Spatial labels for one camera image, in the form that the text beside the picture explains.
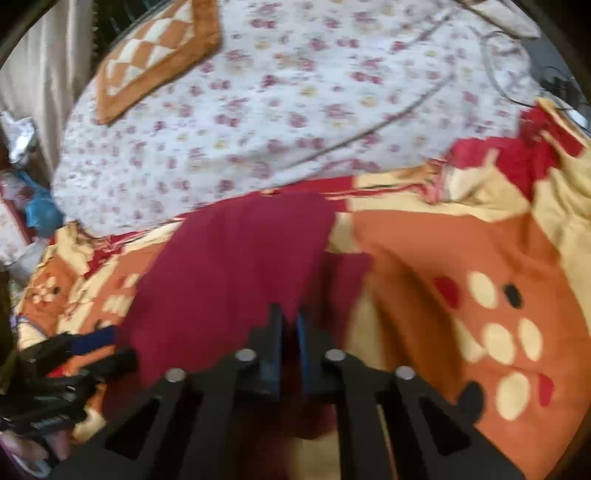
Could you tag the orange checkered cushion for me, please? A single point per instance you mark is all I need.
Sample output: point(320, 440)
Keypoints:
point(157, 50)

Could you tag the beige curtain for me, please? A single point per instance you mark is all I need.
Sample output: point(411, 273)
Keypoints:
point(41, 69)

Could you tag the red cream orange printed blanket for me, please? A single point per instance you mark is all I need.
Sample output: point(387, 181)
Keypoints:
point(438, 240)

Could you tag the silver foil bag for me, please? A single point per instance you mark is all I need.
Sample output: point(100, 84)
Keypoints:
point(18, 136)

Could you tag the blue plastic bag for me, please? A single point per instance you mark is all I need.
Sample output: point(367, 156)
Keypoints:
point(44, 210)

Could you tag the white floral bed sheet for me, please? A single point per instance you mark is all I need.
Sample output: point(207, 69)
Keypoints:
point(300, 110)

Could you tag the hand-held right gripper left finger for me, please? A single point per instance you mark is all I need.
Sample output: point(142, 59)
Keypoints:
point(272, 350)

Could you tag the maroon cloth garment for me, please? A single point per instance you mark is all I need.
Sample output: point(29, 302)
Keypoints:
point(231, 277)

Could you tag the person's left hand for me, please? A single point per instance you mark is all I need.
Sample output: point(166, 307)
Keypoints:
point(25, 452)

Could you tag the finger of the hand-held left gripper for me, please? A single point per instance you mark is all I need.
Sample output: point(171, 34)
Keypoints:
point(115, 362)
point(94, 339)

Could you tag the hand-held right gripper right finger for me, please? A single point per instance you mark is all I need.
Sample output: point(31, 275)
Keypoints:
point(304, 355)

